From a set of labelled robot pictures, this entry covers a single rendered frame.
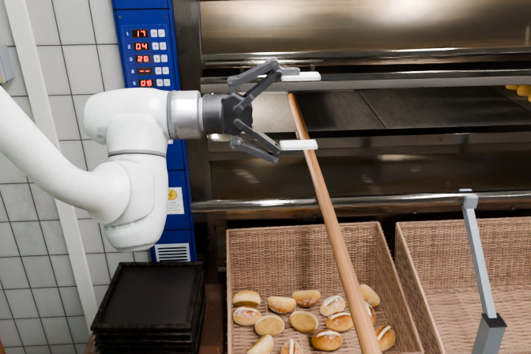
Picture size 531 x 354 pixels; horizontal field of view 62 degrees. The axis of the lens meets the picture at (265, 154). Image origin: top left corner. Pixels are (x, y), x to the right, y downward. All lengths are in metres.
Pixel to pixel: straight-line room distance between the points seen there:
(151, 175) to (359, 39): 0.83
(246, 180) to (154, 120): 0.78
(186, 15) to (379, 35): 0.57
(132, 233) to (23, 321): 1.35
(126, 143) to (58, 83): 0.72
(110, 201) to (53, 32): 0.80
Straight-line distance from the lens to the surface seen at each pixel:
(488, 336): 1.26
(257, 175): 1.53
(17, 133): 0.67
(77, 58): 1.45
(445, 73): 1.36
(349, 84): 1.27
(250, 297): 1.63
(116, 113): 0.81
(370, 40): 1.40
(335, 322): 1.59
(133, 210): 0.76
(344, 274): 0.88
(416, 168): 1.64
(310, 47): 1.36
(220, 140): 1.46
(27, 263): 1.88
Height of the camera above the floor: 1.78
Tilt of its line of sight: 26 degrees down
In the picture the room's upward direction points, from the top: 1 degrees counter-clockwise
